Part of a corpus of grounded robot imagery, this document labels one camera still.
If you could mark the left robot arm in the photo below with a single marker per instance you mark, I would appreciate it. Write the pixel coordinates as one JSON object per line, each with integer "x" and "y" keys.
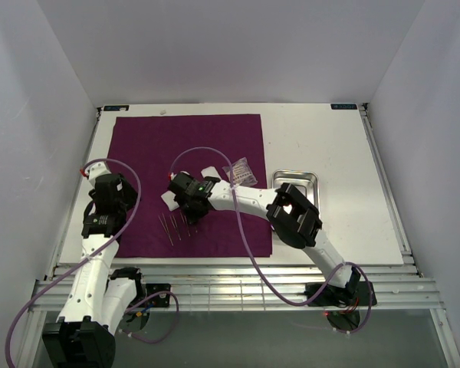
{"x": 83, "y": 334}

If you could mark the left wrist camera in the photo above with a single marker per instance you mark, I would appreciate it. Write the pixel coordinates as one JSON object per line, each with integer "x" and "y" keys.
{"x": 95, "y": 170}

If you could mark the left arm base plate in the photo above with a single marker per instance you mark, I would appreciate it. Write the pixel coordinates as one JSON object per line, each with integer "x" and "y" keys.
{"x": 161, "y": 300}

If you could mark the stainless steel tray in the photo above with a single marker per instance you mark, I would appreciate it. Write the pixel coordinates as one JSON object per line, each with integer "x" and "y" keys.
{"x": 306, "y": 182}

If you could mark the right blue label sticker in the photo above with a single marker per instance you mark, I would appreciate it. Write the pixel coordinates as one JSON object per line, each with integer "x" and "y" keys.
{"x": 343, "y": 106}

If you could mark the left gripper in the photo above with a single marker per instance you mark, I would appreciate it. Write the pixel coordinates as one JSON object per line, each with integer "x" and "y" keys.
{"x": 110, "y": 188}

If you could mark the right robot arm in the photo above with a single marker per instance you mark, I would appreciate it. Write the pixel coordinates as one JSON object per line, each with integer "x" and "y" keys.
{"x": 294, "y": 219}

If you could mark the right gauze pad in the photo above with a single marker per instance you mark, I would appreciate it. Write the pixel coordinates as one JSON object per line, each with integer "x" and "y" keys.
{"x": 210, "y": 171}

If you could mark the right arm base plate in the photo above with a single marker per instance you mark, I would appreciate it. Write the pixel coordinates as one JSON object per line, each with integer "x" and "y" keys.
{"x": 331, "y": 296}

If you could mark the purple cloth mat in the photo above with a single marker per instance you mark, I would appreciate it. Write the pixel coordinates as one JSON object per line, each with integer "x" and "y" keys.
{"x": 144, "y": 148}

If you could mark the gauze pad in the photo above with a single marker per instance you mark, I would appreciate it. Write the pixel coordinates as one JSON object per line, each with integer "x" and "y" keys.
{"x": 210, "y": 171}
{"x": 169, "y": 199}

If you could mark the blue label sticker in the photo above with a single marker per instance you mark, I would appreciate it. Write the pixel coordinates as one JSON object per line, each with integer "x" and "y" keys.
{"x": 343, "y": 106}
{"x": 116, "y": 108}

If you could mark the clear plastic packet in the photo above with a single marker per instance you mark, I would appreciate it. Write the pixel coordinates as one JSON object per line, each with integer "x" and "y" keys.
{"x": 242, "y": 173}

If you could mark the left gauze pad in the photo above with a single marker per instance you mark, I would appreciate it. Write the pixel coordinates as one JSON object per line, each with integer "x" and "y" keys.
{"x": 169, "y": 199}

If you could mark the left blue label sticker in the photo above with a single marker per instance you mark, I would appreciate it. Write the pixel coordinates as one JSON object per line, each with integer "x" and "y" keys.
{"x": 116, "y": 108}

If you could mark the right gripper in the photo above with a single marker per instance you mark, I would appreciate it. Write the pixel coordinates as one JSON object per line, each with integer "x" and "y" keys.
{"x": 192, "y": 207}

